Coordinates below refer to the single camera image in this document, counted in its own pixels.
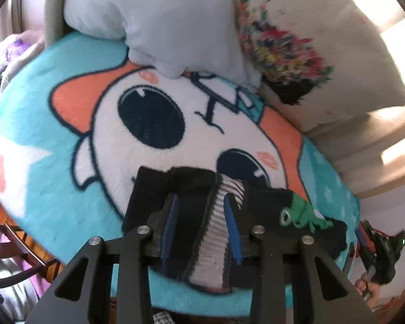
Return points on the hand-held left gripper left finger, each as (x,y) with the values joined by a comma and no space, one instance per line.
(168,230)

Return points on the person's right hand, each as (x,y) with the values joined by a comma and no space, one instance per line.
(368,288)

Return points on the dark wooden chair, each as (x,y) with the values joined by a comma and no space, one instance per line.
(10,253)

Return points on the beige sofa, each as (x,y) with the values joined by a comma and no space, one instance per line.
(368,148)

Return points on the cartoon printed blanket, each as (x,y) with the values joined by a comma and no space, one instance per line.
(87,141)

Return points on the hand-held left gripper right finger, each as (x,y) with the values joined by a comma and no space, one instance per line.
(232,232)

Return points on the light blue pillow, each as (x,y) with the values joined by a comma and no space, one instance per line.
(162,17)

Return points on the cream floral printed pillow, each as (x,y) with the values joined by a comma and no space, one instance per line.
(310,40)

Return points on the purple printed cloth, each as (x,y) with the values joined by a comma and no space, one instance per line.
(10,57)

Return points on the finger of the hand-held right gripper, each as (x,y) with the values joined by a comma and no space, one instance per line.
(359,238)

